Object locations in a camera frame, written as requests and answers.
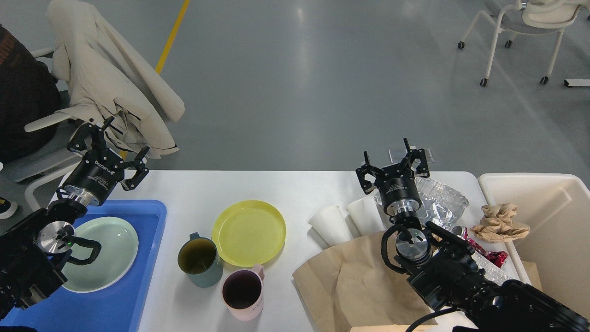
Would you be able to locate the left white paper cup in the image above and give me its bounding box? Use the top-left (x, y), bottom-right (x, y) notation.
top-left (308, 205), bottom-right (354, 247)

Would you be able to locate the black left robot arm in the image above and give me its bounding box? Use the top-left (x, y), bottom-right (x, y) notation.
top-left (0, 116), bottom-right (149, 319)

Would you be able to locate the right white paper cup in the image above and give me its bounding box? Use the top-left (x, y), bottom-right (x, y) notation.
top-left (346, 196), bottom-right (385, 236)

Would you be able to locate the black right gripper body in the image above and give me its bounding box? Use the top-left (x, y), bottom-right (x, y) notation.
top-left (376, 165), bottom-right (422, 217)

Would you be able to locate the beige coat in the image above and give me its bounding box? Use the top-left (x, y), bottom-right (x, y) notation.
top-left (47, 0), bottom-right (185, 159)

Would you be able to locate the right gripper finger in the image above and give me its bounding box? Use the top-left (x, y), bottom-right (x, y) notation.
top-left (400, 138), bottom-right (430, 179)
top-left (355, 151), bottom-right (384, 194)

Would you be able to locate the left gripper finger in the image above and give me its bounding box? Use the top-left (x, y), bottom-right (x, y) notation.
top-left (67, 116), bottom-right (114, 154)
top-left (121, 146), bottom-right (150, 191)

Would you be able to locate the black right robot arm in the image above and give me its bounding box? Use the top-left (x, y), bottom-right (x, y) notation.
top-left (355, 140), bottom-right (589, 332)

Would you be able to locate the pale green plate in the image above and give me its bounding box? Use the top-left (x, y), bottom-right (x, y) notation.
top-left (62, 216), bottom-right (139, 293)

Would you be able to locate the red snack wrapper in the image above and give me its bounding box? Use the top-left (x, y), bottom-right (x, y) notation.
top-left (460, 227), bottom-right (508, 268)

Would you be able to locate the dark green mug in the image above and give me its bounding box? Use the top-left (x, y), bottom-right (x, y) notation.
top-left (177, 232), bottom-right (223, 288)

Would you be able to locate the white waste bin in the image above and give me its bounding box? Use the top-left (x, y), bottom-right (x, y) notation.
top-left (478, 173), bottom-right (590, 318)

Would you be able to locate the pink mug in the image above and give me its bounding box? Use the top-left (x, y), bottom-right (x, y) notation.
top-left (222, 264), bottom-right (265, 321)

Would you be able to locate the white paper cup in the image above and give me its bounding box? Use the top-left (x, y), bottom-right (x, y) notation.
top-left (346, 196), bottom-right (385, 236)
top-left (308, 205), bottom-right (354, 247)

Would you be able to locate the crumpled foil bag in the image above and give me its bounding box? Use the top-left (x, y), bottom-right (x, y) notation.
top-left (374, 177), bottom-right (470, 231)
top-left (472, 252), bottom-right (513, 285)

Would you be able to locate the crumpled brown paper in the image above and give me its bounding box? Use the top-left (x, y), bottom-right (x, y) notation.
top-left (470, 203), bottom-right (531, 243)

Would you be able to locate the blue plastic tray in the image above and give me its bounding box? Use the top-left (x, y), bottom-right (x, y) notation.
top-left (1, 200), bottom-right (166, 332)

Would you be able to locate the white office chair left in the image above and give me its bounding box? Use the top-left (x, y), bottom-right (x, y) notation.
top-left (0, 46), bottom-right (130, 213)

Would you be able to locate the yellow plastic plate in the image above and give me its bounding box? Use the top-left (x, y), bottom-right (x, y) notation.
top-left (212, 200), bottom-right (287, 267)

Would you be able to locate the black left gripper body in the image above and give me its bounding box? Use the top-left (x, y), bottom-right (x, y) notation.
top-left (63, 151), bottom-right (124, 206)

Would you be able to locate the white chair background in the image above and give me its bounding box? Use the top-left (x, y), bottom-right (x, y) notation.
top-left (457, 0), bottom-right (589, 87)

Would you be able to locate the person in dark clothes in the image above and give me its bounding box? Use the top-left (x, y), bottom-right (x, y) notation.
top-left (0, 27), bottom-right (61, 163)

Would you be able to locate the brown paper bag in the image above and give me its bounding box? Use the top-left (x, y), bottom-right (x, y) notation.
top-left (293, 232), bottom-right (430, 332)

